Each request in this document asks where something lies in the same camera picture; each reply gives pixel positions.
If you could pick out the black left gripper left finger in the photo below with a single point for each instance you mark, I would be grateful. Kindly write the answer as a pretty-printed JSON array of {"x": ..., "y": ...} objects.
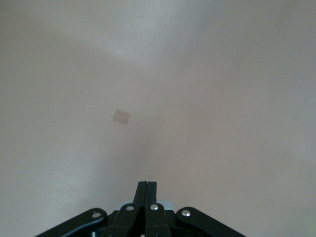
[{"x": 118, "y": 222}]

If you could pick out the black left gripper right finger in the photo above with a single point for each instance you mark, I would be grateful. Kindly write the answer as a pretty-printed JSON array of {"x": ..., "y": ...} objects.
[{"x": 172, "y": 222}]

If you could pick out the small brown tape patch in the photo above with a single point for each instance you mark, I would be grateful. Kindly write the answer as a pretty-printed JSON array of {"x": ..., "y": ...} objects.
[{"x": 122, "y": 117}]

